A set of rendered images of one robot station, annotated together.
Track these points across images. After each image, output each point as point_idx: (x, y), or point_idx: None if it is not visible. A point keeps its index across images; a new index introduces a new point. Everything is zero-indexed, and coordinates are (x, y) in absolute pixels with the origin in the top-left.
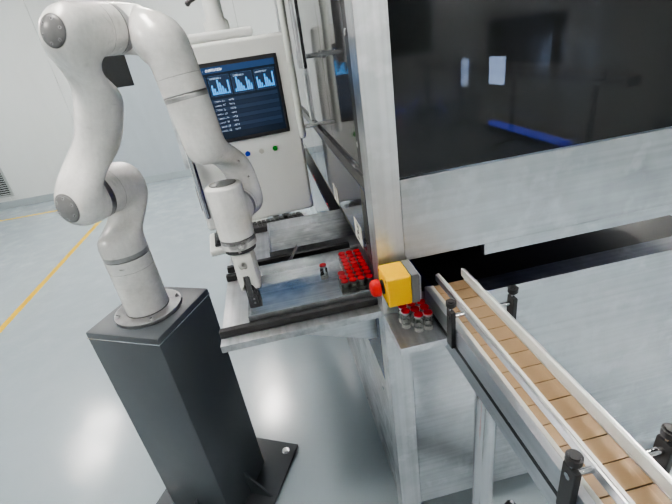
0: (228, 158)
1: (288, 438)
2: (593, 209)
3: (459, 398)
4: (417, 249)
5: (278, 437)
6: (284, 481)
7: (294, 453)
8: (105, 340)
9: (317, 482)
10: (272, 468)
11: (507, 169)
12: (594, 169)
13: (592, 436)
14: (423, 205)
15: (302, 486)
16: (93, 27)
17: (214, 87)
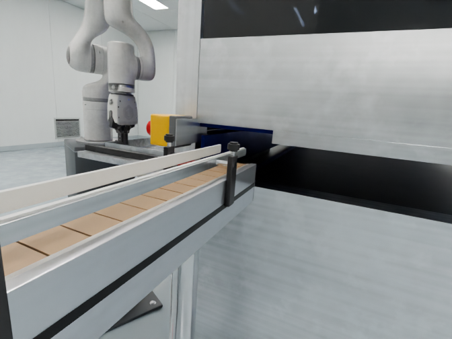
0: (129, 27)
1: (163, 298)
2: (427, 128)
3: (231, 307)
4: (208, 114)
5: (159, 293)
6: (133, 320)
7: (155, 308)
8: (66, 144)
9: (148, 335)
10: (135, 307)
11: (306, 46)
12: (432, 67)
13: (35, 247)
14: (217, 68)
15: (138, 331)
16: None
17: None
